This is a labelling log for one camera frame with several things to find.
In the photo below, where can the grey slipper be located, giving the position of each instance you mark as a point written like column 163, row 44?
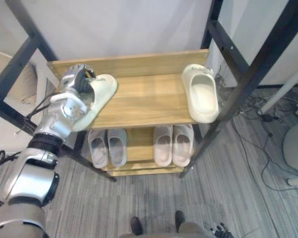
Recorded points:
column 117, row 147
column 98, row 148

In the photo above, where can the wide wooden shelf board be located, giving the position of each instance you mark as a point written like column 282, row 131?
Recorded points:
column 149, row 99

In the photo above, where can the dark right robot foot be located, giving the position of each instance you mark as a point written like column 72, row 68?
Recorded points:
column 179, row 219

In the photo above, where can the dark left robot foot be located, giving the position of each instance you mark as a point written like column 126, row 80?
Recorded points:
column 136, row 225

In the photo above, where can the wooden shelf board with slippers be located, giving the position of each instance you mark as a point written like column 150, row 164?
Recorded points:
column 139, row 146

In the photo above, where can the beige slipper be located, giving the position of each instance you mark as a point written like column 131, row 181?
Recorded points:
column 183, row 146
column 163, row 146

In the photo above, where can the white round chair base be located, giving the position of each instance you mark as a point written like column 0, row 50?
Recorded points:
column 296, row 148

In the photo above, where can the black power adapter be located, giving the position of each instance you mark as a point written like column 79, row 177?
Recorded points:
column 267, row 118

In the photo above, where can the low wooden shelf board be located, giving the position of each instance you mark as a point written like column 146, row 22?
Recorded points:
column 144, row 173

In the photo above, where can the black metal rack frame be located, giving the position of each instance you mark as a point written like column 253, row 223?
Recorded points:
column 229, row 109

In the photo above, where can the clean cream slipper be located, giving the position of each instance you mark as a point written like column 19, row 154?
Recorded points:
column 204, row 99

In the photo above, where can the beige cardboard box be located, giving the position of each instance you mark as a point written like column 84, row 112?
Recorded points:
column 23, row 84

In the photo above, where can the dark robot foot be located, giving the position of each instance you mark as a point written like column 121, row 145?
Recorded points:
column 136, row 225
column 179, row 219

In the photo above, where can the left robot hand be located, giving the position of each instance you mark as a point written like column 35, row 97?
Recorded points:
column 75, row 78

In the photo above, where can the cream slipper with scuffed sole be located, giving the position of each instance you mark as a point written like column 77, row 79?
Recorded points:
column 104, row 89

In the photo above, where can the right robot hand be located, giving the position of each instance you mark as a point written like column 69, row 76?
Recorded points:
column 219, row 230

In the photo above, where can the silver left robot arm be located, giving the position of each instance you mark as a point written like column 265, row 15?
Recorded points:
column 29, row 178

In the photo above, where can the white slanted table leg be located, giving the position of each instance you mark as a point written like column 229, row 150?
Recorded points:
column 283, row 91

